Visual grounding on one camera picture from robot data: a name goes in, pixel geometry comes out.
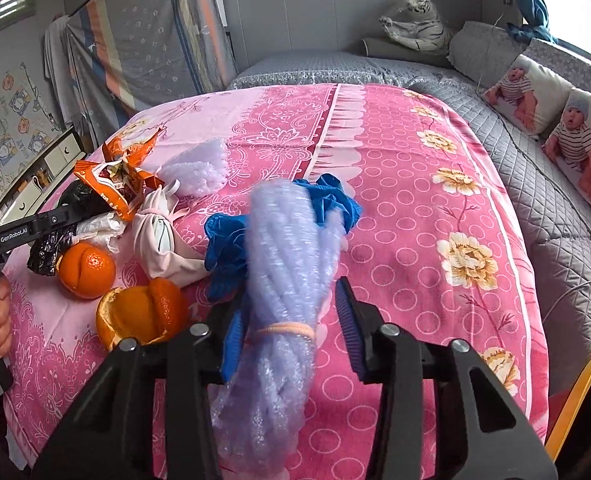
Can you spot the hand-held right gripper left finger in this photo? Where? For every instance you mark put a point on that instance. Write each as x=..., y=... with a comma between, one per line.
x=231, y=355

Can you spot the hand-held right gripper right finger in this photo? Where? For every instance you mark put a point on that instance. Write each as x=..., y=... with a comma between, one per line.
x=348, y=322

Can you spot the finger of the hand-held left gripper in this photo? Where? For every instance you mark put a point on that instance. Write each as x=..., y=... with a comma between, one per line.
x=50, y=221

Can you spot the black plastic bag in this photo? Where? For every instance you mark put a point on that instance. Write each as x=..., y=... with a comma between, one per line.
x=45, y=255

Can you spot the whole orange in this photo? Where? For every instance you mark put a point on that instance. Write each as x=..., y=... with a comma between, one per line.
x=88, y=272

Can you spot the orange snack wrapper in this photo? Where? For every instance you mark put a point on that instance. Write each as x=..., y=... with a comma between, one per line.
x=120, y=180

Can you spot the purple foam net bundle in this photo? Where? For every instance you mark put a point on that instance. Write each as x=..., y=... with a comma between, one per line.
x=280, y=270

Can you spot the yellow rimmed bin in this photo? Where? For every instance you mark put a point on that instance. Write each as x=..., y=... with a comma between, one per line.
x=580, y=395

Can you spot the white plastic bag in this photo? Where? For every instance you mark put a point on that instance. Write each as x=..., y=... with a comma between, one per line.
x=100, y=225

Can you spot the white cabinet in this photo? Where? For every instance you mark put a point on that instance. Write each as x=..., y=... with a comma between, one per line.
x=60, y=152

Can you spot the blue plastic bag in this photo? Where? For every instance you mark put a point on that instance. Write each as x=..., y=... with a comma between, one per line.
x=225, y=255

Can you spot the orange peel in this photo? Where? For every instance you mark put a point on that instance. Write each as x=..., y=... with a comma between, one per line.
x=140, y=310

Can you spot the pink cloth bundle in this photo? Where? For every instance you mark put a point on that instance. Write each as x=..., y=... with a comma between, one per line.
x=155, y=240

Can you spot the pink floral printed blanket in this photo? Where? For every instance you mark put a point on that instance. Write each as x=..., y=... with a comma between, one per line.
x=400, y=210

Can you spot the white bubble wrap piece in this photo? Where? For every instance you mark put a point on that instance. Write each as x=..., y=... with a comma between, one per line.
x=195, y=165

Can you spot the white hanging garment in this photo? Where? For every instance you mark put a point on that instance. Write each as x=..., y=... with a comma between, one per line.
x=58, y=60

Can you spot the striped hanging sheet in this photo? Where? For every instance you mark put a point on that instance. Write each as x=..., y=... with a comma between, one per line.
x=150, y=35

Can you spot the grey quilted bed cover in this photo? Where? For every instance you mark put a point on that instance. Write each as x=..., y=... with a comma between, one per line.
x=540, y=210

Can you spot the baby print pillow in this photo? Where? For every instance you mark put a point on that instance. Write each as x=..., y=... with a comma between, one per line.
x=525, y=92
x=583, y=150

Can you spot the white tiger plush toy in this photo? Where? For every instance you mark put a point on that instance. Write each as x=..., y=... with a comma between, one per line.
x=420, y=25

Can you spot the short blue curtain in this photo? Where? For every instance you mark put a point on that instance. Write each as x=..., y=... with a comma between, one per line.
x=530, y=5

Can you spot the cartoon wall poster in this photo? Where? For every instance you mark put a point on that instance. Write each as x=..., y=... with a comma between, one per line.
x=10, y=110

